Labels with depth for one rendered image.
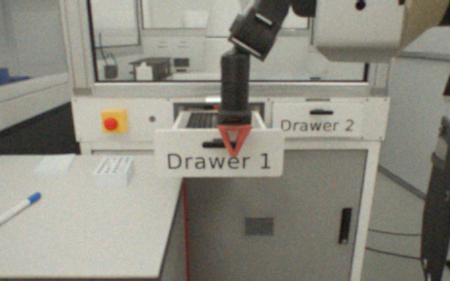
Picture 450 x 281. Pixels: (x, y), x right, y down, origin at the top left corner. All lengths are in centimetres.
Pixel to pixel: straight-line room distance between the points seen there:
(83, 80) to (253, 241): 81
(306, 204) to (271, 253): 23
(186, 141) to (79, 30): 54
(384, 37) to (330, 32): 3
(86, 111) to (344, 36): 100
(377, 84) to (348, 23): 95
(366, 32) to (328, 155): 98
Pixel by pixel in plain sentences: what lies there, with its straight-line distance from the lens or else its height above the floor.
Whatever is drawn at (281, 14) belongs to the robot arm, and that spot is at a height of 117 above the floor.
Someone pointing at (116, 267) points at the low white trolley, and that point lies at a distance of 61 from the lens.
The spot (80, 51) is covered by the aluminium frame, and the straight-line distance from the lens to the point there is 113.
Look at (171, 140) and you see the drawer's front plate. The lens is 75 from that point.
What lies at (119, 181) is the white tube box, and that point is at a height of 77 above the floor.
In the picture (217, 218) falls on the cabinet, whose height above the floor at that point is 51.
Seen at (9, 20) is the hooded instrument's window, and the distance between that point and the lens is 160.
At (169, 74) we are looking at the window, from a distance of 108.
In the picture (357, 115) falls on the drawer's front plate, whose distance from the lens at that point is 114.
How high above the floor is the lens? 112
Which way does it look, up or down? 17 degrees down
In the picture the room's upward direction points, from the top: straight up
